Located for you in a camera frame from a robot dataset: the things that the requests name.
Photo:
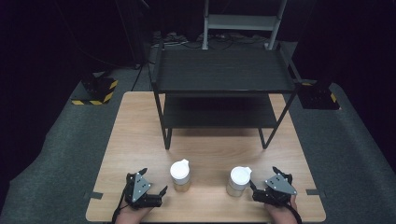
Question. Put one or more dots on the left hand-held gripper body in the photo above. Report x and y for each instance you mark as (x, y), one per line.
(138, 186)

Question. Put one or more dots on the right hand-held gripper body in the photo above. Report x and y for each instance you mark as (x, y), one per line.
(278, 185)

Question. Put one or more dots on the white-lidded jar with pale filling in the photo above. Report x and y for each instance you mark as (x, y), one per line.
(239, 180)

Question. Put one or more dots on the white-lidded jar with orange filling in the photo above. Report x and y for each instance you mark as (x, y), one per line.
(180, 174)

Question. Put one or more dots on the black two-tier shelf rack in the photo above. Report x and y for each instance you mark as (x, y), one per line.
(224, 71)

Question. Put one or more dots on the person's right hand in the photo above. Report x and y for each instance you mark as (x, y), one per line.
(281, 213)

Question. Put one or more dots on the person's left hand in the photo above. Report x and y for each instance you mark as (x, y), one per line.
(132, 214)

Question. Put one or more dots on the grey tape strip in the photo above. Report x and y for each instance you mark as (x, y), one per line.
(93, 195)
(315, 193)

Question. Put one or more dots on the black yellow-striped stand base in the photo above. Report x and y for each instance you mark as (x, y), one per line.
(95, 88)
(317, 96)

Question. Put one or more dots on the grey metal stand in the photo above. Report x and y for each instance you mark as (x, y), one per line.
(241, 21)

